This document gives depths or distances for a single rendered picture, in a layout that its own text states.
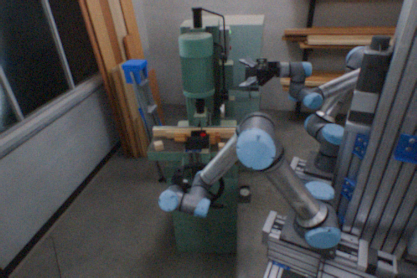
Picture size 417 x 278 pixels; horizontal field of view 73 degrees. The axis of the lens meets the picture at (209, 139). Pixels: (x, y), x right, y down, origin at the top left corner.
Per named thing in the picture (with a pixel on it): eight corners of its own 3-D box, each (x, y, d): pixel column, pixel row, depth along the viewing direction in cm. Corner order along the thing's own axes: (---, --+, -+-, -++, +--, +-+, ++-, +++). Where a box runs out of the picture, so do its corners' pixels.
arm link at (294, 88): (295, 105, 141) (298, 84, 135) (284, 97, 150) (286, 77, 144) (309, 103, 142) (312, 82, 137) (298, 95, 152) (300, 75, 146)
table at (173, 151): (143, 170, 159) (141, 162, 155) (156, 141, 184) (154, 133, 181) (252, 171, 154) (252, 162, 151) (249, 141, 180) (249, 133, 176)
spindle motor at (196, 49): (181, 99, 153) (175, 40, 136) (185, 87, 167) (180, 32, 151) (213, 98, 151) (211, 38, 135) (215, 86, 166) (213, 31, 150)
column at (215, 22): (188, 136, 196) (178, 26, 158) (192, 120, 215) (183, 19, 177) (221, 135, 195) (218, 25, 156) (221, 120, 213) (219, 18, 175)
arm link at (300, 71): (311, 81, 138) (313, 64, 134) (288, 81, 139) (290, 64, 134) (307, 76, 145) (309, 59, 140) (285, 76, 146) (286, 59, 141)
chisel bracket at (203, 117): (194, 129, 166) (193, 116, 162) (197, 118, 178) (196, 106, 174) (206, 129, 166) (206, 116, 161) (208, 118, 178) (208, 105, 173)
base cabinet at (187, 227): (176, 252, 210) (164, 178, 172) (187, 197, 259) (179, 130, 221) (237, 254, 207) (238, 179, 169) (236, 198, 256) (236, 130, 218)
